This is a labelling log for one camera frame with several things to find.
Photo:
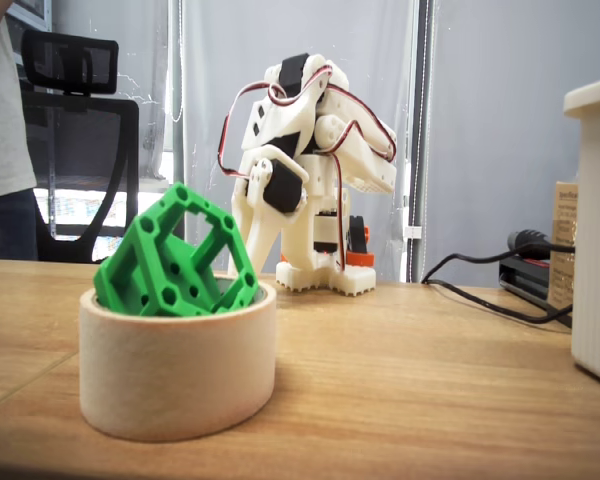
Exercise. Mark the green hexagonal printed component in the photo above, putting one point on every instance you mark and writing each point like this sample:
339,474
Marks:
130,285

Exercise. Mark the orange table clamp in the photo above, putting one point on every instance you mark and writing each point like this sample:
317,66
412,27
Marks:
360,250
283,257

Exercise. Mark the beige masking tape roll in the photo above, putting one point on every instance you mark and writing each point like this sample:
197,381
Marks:
180,375

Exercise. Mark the black office chair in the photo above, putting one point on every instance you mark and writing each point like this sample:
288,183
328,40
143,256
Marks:
80,150

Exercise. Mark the black power supply box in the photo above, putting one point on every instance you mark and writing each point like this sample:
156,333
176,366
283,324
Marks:
517,287

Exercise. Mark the person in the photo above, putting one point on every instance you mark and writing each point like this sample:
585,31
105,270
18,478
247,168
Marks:
0,125

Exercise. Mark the brown cardboard box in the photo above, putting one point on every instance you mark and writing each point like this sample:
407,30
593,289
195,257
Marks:
562,250

